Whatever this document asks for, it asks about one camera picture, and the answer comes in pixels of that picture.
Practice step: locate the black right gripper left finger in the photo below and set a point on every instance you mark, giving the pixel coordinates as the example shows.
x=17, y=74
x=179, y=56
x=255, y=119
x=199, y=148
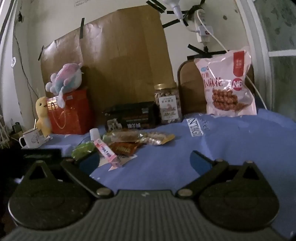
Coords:
x=80, y=171

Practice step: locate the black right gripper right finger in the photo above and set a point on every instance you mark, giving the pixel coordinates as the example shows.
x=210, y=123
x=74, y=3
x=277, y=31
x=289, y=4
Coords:
x=208, y=171

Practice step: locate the green snack packet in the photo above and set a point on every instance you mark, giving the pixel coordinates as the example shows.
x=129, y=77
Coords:
x=82, y=150

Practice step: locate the orange-brown snack packet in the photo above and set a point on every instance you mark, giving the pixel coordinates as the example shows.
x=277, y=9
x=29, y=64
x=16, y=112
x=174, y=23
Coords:
x=125, y=149

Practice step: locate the clear seed snack packet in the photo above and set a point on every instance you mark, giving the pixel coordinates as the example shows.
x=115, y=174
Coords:
x=147, y=138

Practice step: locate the red gift bag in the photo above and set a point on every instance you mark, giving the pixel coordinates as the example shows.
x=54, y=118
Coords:
x=75, y=118

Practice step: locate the white enamel mug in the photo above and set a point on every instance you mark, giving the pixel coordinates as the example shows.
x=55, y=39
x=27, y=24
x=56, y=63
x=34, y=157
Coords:
x=32, y=139

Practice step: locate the yellow duck plush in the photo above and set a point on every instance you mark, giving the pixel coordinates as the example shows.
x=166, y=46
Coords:
x=43, y=123

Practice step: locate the black cardboard storage box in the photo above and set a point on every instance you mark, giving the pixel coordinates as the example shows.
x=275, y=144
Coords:
x=140, y=116

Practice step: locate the clear nut jar gold lid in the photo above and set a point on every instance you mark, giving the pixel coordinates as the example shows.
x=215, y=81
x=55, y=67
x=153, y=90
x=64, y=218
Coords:
x=167, y=98

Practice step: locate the pastel plush toy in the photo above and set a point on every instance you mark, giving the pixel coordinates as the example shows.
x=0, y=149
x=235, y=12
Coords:
x=68, y=79

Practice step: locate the pink twisted-snack bag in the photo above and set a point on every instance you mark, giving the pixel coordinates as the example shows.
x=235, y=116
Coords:
x=224, y=78

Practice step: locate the brown paper backdrop sheet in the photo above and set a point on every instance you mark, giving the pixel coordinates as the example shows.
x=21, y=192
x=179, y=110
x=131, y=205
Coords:
x=124, y=56

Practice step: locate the white power strip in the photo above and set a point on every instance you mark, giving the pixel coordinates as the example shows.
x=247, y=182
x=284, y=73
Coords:
x=203, y=30

